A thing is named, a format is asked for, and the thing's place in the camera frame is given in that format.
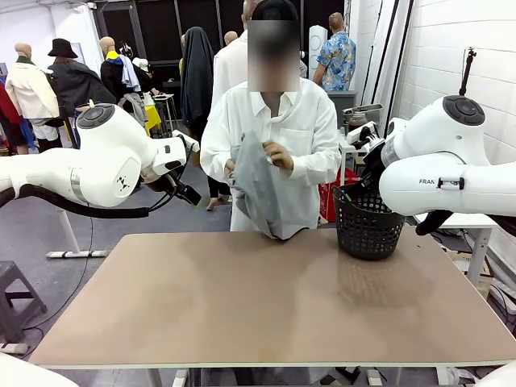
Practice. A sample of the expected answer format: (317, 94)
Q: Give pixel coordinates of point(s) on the mannequin in cream jacket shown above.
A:
(30, 88)

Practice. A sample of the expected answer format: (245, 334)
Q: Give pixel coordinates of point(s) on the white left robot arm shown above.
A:
(105, 157)

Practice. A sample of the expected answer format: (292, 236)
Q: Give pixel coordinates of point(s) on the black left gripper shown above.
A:
(163, 183)

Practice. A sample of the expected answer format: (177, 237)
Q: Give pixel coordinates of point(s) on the mannequin with yellow blue scarf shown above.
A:
(111, 72)

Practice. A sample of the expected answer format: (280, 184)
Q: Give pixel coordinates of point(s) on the grey cabinet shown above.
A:
(342, 101)

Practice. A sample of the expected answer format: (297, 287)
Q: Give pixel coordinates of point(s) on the mannequin with white hat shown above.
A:
(141, 64)

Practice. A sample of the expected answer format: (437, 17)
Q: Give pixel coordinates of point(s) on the white table foot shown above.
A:
(181, 378)
(374, 378)

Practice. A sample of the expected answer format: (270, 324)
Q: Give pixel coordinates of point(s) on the white desk leg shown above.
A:
(70, 234)

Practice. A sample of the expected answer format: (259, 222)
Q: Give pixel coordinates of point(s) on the yellow cloth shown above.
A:
(152, 117)

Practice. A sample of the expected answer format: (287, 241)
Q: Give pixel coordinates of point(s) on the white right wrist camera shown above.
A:
(363, 135)

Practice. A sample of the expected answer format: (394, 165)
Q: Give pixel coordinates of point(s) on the person's left forearm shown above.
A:
(318, 173)

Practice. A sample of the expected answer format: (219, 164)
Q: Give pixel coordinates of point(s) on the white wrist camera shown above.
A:
(363, 135)
(187, 141)

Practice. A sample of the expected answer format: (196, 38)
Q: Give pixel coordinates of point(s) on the red garment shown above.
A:
(6, 105)

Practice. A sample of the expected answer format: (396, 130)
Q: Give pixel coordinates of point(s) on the black perforated plastic basket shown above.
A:
(369, 234)

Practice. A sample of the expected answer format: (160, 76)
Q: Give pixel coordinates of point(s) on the person's right hand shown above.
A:
(229, 167)

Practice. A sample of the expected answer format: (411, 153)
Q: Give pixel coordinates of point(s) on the dark glass jar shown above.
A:
(356, 121)

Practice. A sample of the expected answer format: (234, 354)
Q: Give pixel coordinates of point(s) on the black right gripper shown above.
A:
(373, 165)

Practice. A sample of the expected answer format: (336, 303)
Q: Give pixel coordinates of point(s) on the black tripod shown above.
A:
(467, 74)

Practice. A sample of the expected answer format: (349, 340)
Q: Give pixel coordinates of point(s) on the tall mannequin in white shirt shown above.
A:
(227, 68)

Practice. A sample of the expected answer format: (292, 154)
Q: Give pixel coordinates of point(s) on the white standing air conditioner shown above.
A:
(316, 52)

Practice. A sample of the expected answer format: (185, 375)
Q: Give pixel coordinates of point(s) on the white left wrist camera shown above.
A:
(187, 141)

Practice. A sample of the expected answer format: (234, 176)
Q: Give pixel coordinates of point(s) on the silver metal tray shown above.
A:
(369, 109)

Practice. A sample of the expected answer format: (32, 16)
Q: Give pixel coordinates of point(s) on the grey plastic step stool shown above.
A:
(16, 278)

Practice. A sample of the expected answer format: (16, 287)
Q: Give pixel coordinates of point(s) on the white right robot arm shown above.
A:
(435, 133)

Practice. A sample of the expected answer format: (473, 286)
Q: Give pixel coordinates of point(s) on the white leaning boards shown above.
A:
(387, 40)

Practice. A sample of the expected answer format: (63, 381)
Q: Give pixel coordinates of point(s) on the person's right forearm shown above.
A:
(213, 171)

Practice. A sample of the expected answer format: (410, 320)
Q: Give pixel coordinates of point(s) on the grey hanging hoodie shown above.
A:
(135, 106)

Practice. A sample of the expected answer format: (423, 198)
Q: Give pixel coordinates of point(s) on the person in white shirt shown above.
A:
(306, 121)

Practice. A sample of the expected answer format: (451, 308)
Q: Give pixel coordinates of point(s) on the black cap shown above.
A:
(276, 10)

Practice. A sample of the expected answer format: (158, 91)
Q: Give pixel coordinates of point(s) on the black bucket hat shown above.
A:
(62, 48)

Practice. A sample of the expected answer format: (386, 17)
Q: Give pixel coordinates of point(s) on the red bag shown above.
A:
(326, 201)

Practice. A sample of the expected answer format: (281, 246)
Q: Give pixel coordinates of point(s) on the grey training pants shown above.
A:
(258, 189)

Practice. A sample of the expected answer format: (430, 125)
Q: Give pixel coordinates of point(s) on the mannequin in blue floral shirt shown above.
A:
(336, 60)

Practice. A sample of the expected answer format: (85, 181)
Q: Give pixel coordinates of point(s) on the small bare mannequin head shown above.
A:
(231, 38)

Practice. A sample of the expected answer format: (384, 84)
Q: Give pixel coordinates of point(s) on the person's left hand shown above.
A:
(280, 157)

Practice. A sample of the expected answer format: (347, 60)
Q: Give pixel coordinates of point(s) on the white side table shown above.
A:
(463, 219)

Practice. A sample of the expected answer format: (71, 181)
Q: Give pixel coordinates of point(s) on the mannequin under dark cloak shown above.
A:
(197, 72)

